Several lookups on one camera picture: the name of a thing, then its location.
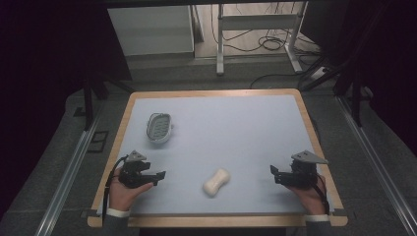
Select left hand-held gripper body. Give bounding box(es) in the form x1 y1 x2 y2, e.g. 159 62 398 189
117 149 154 190

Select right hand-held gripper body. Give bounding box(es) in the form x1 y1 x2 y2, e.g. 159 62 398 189
282 149 329 190

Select person's left hand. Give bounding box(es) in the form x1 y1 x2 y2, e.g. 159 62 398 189
108 176 154 212

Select person's right hand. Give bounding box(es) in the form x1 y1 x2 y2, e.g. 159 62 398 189
288 174 328 216

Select grey oval soap dish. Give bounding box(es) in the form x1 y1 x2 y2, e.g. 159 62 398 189
146 112 174 145

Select pale blue table mat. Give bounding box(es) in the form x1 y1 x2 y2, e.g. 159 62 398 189
95 93 336 216

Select white soap bar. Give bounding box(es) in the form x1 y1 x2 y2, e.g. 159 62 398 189
202 167 231 199

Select wooden table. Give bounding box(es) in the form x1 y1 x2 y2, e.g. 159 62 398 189
87 88 349 229

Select black metal stand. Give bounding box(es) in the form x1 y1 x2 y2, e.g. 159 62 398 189
72 77 136 132
299 55 375 128

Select white power strip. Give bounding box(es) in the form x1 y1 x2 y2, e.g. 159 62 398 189
308 66 329 82

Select dark curtain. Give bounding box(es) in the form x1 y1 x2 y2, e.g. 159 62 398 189
299 0 417 158
0 0 133 220

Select white cabinet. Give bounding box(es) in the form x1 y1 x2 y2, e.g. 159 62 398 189
107 5 196 57

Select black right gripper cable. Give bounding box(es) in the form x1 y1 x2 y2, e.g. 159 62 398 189
313 176 331 215

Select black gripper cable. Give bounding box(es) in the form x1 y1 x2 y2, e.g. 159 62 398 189
313 176 331 215
101 154 130 227

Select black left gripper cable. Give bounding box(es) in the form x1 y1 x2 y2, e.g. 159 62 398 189
101 154 130 227

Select aluminium floor rail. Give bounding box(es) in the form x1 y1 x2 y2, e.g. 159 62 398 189
335 95 417 236
33 107 103 236

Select black floor cables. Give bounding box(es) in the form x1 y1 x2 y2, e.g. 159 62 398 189
209 2 328 90

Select white metal desk frame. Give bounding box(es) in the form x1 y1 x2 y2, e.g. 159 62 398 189
215 2 309 77

